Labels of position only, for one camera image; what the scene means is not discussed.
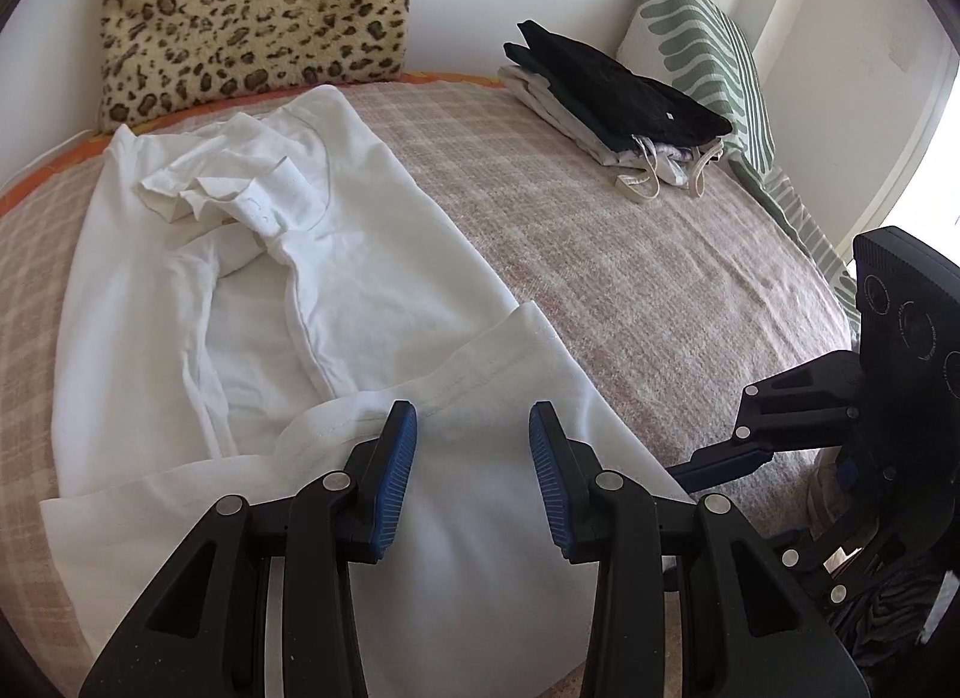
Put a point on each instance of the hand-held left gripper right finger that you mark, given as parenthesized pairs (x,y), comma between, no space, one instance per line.
(547,480)

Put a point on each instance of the white T-shirt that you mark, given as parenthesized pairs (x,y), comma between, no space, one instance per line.
(337,255)

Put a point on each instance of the pink plaid blanket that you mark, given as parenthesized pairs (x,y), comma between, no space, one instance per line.
(637,293)

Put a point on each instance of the white folded garment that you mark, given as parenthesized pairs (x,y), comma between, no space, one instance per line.
(555,113)

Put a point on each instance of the black folded garment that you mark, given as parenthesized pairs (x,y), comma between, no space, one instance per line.
(615,90)

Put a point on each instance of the green striped white pillow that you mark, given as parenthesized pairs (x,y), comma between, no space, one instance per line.
(697,45)

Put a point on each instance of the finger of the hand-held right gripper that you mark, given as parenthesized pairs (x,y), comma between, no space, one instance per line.
(817,570)
(712,471)

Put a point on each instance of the grey striped clothing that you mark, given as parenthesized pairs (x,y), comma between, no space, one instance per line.
(892,615)

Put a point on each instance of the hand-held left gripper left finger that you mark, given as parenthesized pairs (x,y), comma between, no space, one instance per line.
(394,480)

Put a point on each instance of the leopard print cushion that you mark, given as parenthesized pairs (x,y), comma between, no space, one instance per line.
(247,15)

